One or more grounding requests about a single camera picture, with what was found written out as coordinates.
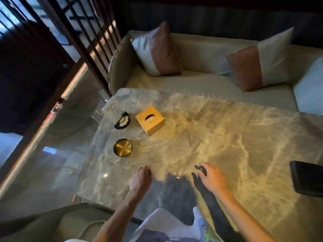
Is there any person's right hand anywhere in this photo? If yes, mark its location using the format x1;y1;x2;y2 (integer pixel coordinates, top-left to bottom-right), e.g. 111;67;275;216
195;162;227;197

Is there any person's left hand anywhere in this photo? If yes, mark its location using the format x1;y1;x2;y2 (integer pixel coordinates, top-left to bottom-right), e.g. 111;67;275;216
129;165;153;197

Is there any round gold ashtray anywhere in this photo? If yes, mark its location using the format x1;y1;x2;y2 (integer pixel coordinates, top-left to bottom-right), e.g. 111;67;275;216
113;138;133;158

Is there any yellow tissue box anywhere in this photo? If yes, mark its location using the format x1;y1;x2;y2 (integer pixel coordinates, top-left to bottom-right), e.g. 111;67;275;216
135;105;166;136

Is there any acrylic sign with black base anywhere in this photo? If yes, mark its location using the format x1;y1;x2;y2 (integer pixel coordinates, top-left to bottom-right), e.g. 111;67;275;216
102;98;131;130

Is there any dark cleaning cloth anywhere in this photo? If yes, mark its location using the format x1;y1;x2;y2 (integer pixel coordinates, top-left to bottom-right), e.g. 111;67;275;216
289;160;323;199

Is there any person's left forearm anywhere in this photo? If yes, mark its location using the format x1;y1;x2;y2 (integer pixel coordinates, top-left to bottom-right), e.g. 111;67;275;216
92;191;142;242

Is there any person's right forearm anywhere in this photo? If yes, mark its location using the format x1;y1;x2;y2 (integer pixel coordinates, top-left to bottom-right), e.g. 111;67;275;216
217;189;278;242

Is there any person's white printed shirt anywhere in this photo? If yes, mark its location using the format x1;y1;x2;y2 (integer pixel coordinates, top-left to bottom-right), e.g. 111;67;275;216
64;206;225;242

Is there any marble table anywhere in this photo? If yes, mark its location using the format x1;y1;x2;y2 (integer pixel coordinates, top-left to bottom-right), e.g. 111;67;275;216
77;87;323;242

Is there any beige sofa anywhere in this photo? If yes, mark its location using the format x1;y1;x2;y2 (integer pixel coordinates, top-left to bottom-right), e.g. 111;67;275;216
108;30;323;116

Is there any brown and white cushion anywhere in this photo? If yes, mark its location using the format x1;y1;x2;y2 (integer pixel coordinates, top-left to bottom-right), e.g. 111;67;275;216
130;21;183;77
226;27;294;92

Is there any dark wooden slat screen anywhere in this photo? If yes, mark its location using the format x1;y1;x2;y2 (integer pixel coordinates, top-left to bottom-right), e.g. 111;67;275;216
0;0;121;97

